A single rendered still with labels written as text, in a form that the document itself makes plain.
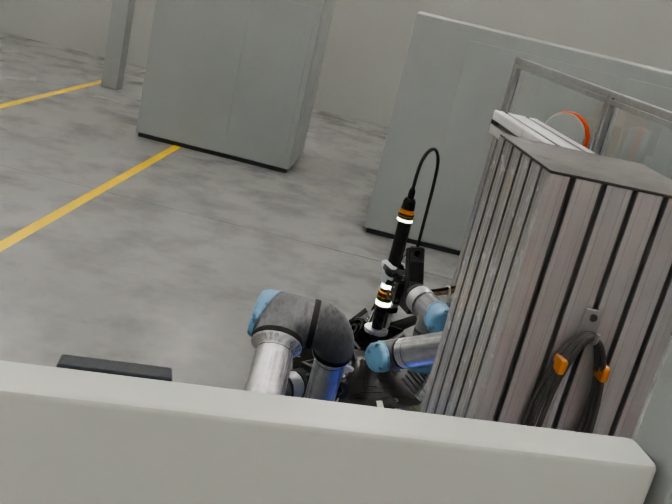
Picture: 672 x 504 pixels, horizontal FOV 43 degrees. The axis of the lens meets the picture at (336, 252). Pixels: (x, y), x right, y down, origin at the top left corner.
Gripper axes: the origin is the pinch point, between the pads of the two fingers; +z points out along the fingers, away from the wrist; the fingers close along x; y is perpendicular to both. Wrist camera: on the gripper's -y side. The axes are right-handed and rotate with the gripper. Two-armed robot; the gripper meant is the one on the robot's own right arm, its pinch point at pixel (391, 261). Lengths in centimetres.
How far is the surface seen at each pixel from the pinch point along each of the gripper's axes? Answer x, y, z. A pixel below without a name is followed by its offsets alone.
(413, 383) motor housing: 15.2, 36.0, -4.7
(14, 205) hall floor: -89, 155, 461
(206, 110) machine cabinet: 105, 109, 724
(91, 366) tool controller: -81, 24, -26
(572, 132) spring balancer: 63, -41, 24
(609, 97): 76, -54, 29
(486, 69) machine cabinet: 284, -19, 466
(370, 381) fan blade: -4.7, 30.0, -15.5
